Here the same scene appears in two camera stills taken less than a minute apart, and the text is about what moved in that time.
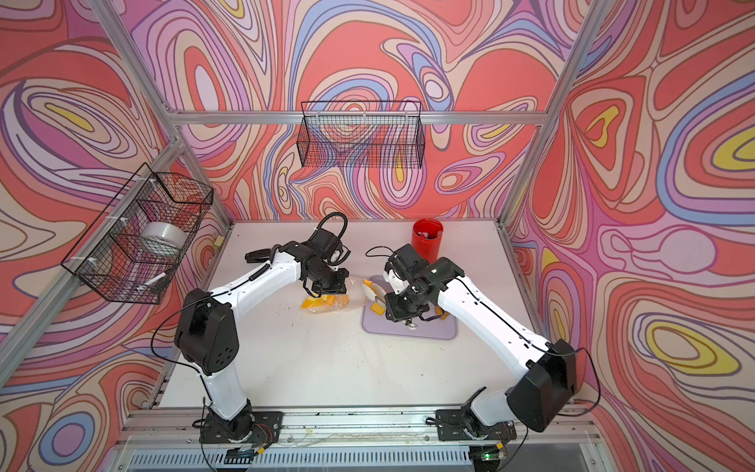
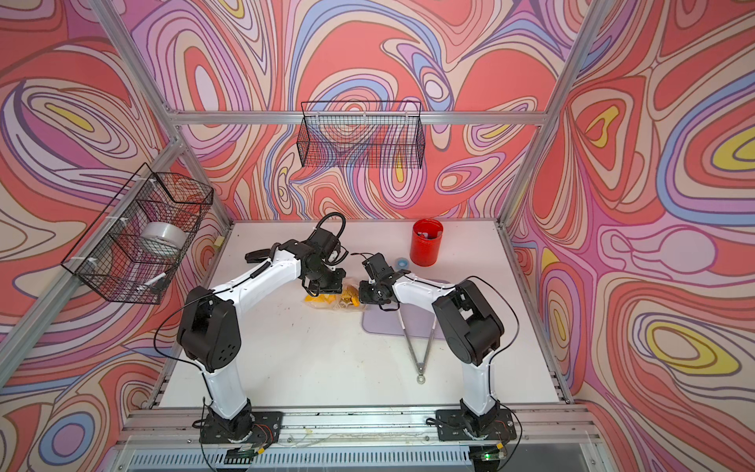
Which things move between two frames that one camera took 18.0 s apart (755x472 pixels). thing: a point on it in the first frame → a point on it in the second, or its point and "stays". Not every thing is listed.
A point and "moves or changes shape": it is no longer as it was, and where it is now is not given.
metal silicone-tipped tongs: x=373 y=291 moves or changes shape
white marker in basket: x=147 y=283 stays
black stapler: x=257 y=256 stays
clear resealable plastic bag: x=336 y=302 stays
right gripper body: x=407 y=304 → x=370 y=294
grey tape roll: x=165 y=232 stays
